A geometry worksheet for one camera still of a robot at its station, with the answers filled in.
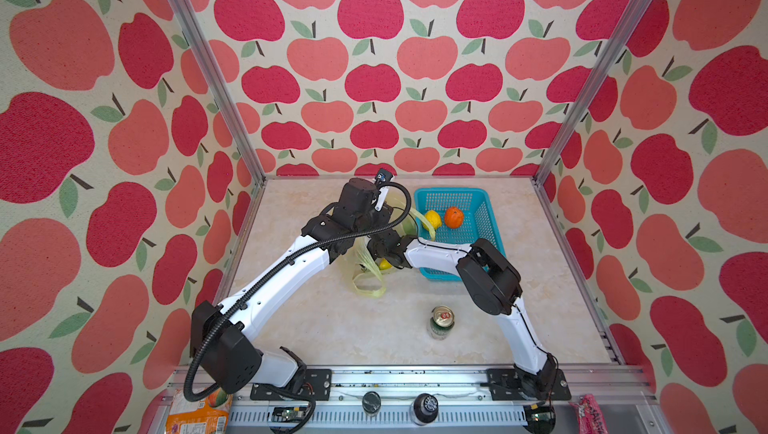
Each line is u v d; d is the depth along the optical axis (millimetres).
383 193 652
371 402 635
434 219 1014
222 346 396
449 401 736
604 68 874
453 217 1012
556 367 676
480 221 1077
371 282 898
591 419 690
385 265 898
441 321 754
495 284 551
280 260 477
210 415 688
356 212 565
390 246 769
